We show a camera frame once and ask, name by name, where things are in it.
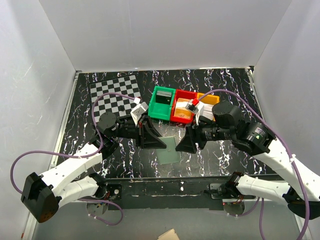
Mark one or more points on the cardboard piece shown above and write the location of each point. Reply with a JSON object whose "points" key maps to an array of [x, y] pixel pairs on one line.
{"points": [[169, 235]]}

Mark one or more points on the mint green card holder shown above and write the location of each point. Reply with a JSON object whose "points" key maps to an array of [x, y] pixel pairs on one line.
{"points": [[168, 155]]}

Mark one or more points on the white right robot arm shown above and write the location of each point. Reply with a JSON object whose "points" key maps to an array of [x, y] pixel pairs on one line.
{"points": [[300, 189]]}

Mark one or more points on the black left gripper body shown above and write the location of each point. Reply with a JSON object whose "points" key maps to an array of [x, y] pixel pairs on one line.
{"points": [[130, 130]]}

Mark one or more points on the black mounting base rail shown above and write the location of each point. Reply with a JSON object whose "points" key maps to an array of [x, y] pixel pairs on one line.
{"points": [[164, 193]]}

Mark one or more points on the black cards stack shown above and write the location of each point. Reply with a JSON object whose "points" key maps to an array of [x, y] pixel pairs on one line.
{"points": [[163, 97]]}

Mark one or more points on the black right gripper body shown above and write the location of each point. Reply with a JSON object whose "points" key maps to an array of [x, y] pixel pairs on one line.
{"points": [[210, 131]]}

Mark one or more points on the red plastic bin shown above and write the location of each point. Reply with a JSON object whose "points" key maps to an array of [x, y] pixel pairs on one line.
{"points": [[182, 94]]}

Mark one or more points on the orange plastic bin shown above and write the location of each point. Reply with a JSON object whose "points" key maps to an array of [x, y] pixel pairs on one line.
{"points": [[210, 99]]}

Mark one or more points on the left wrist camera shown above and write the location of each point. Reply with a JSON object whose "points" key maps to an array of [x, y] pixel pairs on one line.
{"points": [[137, 112]]}

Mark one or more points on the orange white cards stack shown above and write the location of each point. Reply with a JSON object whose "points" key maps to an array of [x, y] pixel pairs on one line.
{"points": [[180, 110]]}

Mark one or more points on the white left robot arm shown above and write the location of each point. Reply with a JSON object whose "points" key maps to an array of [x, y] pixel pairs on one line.
{"points": [[44, 194]]}

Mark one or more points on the black grey chessboard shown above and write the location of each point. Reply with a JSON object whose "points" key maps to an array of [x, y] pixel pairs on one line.
{"points": [[118, 105]]}

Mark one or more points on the green plastic bin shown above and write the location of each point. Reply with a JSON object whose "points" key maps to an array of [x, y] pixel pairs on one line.
{"points": [[157, 110]]}

